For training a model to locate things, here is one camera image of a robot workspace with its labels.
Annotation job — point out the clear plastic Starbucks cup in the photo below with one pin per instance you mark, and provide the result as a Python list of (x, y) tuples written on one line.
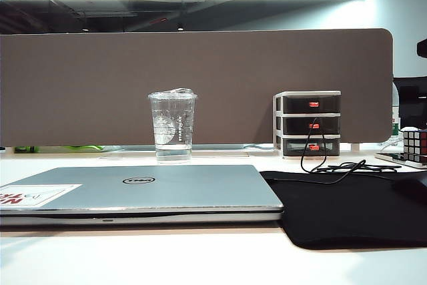
[(173, 125)]

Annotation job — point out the silver Dell laptop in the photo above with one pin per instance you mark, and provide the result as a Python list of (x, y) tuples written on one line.
[(166, 195)]

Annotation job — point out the white drawer organizer dark drawers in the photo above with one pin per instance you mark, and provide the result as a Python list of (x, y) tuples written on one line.
[(278, 115)]

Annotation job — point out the brown fabric desk divider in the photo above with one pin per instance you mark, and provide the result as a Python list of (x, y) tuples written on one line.
[(100, 91)]

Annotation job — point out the light green bag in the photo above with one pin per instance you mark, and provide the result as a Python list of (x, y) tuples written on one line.
[(85, 148)]

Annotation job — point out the black mouse pad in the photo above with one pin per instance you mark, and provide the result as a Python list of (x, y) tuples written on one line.
[(333, 215)]

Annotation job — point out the white keyboard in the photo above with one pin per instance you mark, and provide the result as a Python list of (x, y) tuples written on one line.
[(387, 157)]

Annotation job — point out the white sticker with red letters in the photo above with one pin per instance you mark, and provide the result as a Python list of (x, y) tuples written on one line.
[(50, 193)]

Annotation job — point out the small green object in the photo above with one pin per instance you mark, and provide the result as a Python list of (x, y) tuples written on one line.
[(25, 149)]

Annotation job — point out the black monitor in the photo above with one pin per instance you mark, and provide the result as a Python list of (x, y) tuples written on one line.
[(413, 104)]

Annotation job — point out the Rubik's cube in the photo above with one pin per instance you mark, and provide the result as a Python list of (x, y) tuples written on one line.
[(415, 145)]

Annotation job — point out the black mounted device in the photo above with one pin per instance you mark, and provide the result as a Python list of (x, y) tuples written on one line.
[(423, 48)]

